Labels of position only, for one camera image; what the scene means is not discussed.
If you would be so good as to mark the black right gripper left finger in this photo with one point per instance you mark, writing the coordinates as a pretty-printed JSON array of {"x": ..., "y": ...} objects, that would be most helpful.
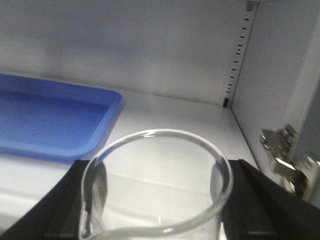
[{"x": 69, "y": 211}]

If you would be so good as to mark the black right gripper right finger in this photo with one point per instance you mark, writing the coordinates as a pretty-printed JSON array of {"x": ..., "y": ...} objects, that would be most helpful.
[{"x": 259, "y": 209}]

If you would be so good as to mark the clear glass beaker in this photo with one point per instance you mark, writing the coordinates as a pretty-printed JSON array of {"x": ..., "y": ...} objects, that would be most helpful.
[{"x": 155, "y": 184}]

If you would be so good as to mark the metal cabinet hinge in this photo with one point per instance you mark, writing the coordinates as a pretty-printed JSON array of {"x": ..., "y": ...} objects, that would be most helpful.
[{"x": 300, "y": 175}]

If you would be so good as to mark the blue plastic tray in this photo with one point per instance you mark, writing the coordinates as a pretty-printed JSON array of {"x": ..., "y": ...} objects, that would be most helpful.
[{"x": 54, "y": 121}]

